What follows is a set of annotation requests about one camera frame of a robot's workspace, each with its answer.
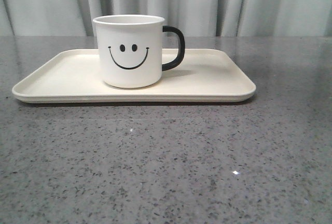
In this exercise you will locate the cream rectangular plastic tray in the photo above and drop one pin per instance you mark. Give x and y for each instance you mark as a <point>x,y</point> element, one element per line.
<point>73,76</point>

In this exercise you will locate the white smiley mug black handle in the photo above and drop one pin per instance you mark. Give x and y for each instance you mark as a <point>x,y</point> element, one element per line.
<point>130,49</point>

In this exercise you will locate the grey-white pleated curtain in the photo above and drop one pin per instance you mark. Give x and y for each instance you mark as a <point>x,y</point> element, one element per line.
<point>193,17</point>

